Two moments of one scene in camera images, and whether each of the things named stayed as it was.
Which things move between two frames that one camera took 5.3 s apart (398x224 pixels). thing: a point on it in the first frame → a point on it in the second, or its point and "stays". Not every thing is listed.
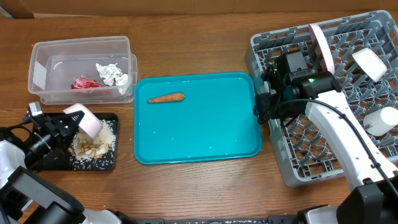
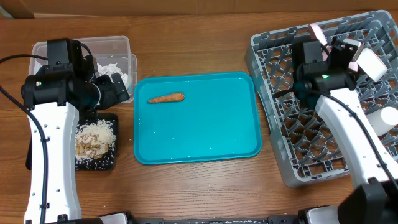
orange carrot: x=168 y=98 stays
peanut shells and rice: x=83 y=147 stays
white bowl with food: x=89 y=124 → x=353 y=65
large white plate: x=323 y=48 stays
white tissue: x=109 y=73 stays
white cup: x=383 y=120 stays
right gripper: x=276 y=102 → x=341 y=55
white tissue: x=122 y=84 stays
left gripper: x=55 y=127 → x=112 y=97
